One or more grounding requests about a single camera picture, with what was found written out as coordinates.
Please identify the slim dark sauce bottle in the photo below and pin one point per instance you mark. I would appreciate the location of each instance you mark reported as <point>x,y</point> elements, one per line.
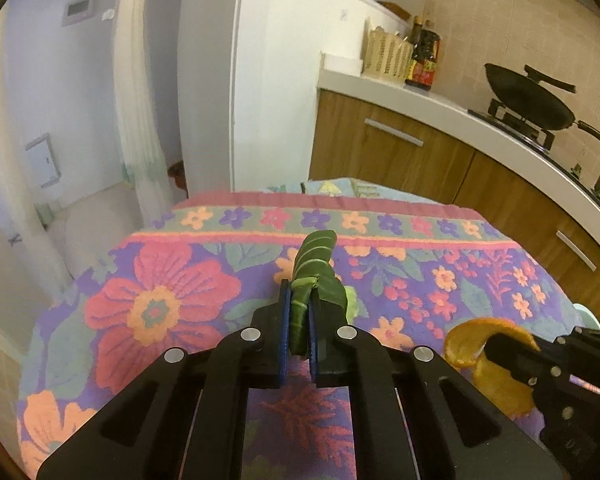
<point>416,25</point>

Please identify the white wall intercom panel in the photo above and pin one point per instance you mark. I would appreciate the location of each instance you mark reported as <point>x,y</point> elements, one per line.
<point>79,10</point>

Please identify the black wok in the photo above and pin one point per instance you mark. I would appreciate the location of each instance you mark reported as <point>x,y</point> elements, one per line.
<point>525,95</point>

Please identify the white sheer curtain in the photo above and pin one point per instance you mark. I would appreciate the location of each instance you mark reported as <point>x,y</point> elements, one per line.
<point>140,110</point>

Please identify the wide wooden cabinet door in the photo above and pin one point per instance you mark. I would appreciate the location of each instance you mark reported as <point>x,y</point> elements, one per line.
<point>520,210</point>

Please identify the narrow wooden cabinet door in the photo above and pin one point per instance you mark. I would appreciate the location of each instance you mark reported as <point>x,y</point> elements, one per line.
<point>380,155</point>

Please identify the white kitchen countertop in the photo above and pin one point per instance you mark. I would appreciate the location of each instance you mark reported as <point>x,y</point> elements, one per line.
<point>430,102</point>

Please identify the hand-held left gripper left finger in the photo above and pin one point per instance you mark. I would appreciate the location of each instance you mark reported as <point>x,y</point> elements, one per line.
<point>282,332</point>

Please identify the black gas stove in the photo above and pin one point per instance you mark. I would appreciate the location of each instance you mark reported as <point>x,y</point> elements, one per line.
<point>545,135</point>

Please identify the curled orange peel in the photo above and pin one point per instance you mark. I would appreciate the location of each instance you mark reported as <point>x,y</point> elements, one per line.
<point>462,347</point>

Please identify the white wall box door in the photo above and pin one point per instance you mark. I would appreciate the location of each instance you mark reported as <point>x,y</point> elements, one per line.
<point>44,161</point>

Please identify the floral printed blanket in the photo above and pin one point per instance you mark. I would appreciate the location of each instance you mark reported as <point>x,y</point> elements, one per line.
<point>155,310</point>

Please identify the green vegetable leaf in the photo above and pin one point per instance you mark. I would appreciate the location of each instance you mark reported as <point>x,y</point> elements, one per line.
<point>312,255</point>

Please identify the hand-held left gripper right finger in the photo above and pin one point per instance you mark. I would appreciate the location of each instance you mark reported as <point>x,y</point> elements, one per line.
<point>316,355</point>

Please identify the wicker basket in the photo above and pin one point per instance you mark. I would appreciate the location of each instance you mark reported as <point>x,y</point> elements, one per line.
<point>386,52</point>

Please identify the dark sauce bottle red label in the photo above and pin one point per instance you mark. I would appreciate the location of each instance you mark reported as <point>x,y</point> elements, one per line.
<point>425,62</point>

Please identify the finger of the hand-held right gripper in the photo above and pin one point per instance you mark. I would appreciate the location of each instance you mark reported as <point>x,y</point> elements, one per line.
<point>510,352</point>

